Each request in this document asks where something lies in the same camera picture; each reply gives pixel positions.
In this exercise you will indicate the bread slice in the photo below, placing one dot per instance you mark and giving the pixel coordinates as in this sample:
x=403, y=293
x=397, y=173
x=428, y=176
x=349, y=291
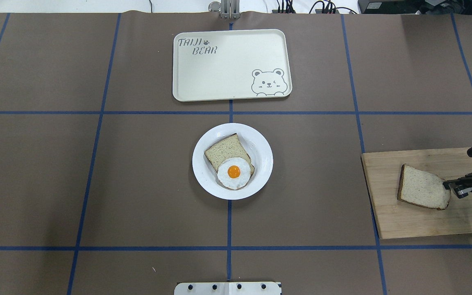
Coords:
x=228, y=147
x=423, y=189

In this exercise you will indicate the white round plate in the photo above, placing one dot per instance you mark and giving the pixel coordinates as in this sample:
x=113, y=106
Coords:
x=254, y=143

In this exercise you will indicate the bamboo cutting board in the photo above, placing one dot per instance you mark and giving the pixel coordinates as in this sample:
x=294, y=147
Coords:
x=397, y=219

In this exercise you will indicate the black power strip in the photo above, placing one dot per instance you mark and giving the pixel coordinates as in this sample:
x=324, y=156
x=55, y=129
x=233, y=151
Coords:
x=310, y=6

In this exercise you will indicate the fried egg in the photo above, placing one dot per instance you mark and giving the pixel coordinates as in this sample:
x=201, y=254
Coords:
x=234, y=173

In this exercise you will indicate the cream bear serving tray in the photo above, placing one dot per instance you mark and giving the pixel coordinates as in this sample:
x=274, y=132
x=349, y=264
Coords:
x=230, y=65

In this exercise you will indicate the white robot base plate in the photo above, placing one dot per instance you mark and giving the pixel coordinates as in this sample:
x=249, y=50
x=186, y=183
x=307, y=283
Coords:
x=229, y=288

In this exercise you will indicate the aluminium frame post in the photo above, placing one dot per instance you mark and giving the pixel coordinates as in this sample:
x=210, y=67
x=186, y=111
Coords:
x=227, y=9

